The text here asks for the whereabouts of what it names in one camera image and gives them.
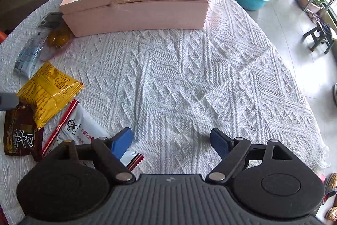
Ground dark red chicken snack bag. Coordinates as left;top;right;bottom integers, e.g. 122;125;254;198
3;103;44;162

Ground white red snack packet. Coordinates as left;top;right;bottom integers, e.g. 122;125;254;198
42;99;144;171

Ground blue white snack packet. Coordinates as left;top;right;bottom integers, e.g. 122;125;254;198
14;29;50;78

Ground yellow snack bag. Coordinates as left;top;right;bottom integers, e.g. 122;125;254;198
18;61;84;129

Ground clear pack yellow pastries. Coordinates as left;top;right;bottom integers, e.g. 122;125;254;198
38;11;74;61

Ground orange plastic chair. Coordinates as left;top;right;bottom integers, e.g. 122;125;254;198
0;31;7;44

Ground white textured tablecloth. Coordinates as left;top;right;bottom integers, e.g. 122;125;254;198
0;0;330;225

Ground pink cardboard box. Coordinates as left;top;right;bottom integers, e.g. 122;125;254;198
59;0;209;37

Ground dark wooden stool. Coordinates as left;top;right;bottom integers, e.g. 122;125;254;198
303;22;336;55

